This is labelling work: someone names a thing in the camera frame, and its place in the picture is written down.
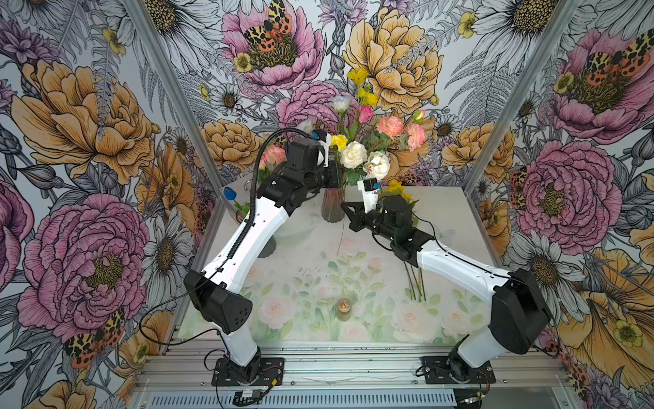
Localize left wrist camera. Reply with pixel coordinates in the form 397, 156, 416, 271
312, 130, 332, 167

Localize pink carnation stem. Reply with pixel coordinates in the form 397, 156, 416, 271
258, 145, 286, 182

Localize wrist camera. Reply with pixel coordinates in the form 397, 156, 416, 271
312, 130, 332, 167
357, 178, 381, 213

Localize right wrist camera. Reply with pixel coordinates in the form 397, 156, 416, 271
357, 178, 381, 213

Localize ribbed glass vase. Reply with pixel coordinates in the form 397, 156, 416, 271
258, 236, 277, 258
321, 187, 345, 223

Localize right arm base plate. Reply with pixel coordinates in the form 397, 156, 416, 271
416, 355, 497, 384

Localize yellow ranunculus flower stem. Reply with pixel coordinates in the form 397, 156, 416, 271
412, 268, 427, 303

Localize large sunflower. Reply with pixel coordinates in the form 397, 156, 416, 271
381, 179, 417, 210

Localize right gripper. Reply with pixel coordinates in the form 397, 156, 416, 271
340, 201, 398, 241

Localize aluminium rail frame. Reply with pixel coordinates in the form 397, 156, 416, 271
128, 340, 583, 408

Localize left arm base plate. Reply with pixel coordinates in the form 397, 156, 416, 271
211, 357, 284, 387

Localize small glass spice jar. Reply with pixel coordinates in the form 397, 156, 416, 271
336, 298, 353, 322

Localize pink rose bunch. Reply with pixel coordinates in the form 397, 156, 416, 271
358, 110, 427, 153

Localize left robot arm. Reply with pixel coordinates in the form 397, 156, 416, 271
184, 134, 340, 384

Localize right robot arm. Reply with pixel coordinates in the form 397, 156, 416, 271
341, 196, 553, 383

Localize small blue rosebud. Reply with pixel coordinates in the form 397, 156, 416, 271
223, 187, 237, 201

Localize small yellow wildflower sprig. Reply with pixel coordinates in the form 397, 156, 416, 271
347, 67, 378, 108

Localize white rose bunch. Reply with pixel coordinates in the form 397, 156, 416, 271
295, 94, 392, 181

